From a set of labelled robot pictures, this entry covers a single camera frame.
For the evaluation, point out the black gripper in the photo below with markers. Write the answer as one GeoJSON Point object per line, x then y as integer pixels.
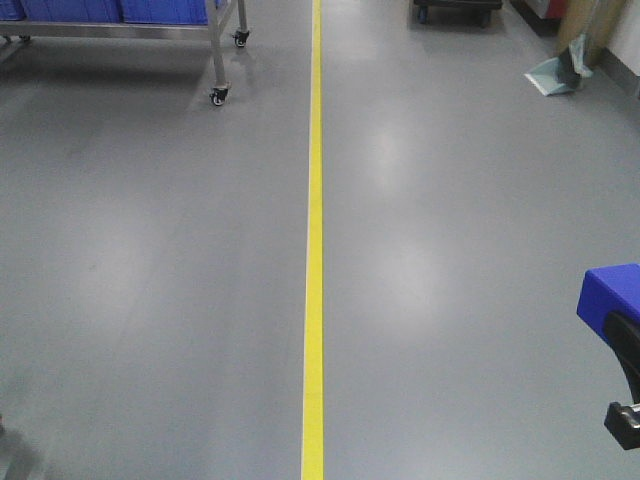
{"type": "Point", "coordinates": [622, 421]}

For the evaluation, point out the blue plastic bottle-shaped part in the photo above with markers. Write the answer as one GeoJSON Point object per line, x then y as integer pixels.
{"type": "Point", "coordinates": [606, 289]}

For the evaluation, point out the steel wheeled shelf cart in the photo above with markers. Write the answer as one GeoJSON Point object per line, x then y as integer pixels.
{"type": "Point", "coordinates": [212, 33]}

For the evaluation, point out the black wheeled dolly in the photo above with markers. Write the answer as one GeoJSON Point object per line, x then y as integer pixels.
{"type": "Point", "coordinates": [479, 10]}

